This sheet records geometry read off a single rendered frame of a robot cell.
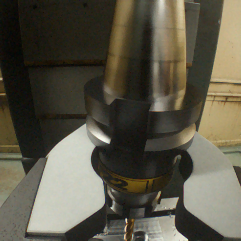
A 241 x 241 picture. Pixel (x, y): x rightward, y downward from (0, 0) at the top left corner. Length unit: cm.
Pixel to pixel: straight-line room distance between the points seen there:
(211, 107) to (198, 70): 58
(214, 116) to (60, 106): 93
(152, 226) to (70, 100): 40
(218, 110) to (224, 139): 25
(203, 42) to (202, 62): 7
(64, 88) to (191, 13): 41
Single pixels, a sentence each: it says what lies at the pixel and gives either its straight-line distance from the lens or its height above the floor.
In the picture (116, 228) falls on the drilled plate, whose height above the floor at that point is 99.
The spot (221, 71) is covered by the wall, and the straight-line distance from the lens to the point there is 114.
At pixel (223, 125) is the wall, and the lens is 132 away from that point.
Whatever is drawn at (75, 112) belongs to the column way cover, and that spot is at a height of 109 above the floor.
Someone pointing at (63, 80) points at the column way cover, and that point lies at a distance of 56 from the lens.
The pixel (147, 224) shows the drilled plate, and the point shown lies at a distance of 42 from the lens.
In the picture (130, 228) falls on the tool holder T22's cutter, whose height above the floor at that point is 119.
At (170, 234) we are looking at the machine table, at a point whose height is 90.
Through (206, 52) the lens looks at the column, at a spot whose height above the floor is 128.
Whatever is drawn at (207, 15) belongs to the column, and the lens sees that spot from 65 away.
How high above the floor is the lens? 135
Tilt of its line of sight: 29 degrees down
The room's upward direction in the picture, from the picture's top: 2 degrees clockwise
